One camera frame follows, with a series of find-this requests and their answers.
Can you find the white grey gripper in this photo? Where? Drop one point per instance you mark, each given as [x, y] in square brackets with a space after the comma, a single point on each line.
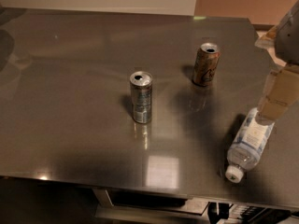
[290, 42]

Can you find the orange soda can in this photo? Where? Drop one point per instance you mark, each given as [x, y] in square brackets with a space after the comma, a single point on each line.
[206, 62]

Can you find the silver redbull can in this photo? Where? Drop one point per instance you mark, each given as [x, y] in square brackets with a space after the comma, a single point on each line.
[141, 96]

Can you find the clear plastic water bottle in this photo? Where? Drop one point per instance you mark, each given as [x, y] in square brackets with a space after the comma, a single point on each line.
[248, 146]

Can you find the drawer under table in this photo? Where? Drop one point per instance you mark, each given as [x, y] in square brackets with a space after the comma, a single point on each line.
[148, 208]

